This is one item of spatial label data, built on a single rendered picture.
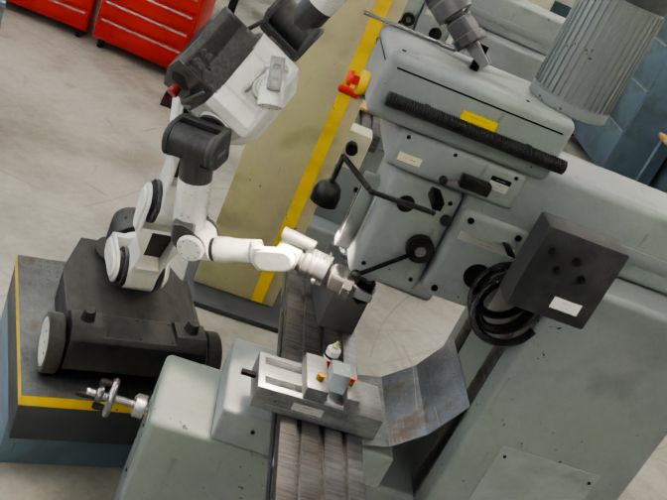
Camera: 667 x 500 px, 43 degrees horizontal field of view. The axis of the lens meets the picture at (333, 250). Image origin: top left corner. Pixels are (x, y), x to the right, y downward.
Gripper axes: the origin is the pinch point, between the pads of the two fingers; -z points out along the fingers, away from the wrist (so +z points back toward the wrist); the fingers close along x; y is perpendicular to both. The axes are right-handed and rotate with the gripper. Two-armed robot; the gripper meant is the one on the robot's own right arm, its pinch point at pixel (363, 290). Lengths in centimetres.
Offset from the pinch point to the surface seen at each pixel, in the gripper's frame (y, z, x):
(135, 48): 111, 232, 403
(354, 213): -21.3, 10.8, -4.9
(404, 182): -37.1, 3.1, -11.1
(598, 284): -41, -45, -26
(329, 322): 28.1, 4.7, 24.0
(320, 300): 25.5, 10.4, 29.8
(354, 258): -12.8, 5.7, -10.9
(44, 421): 94, 73, 0
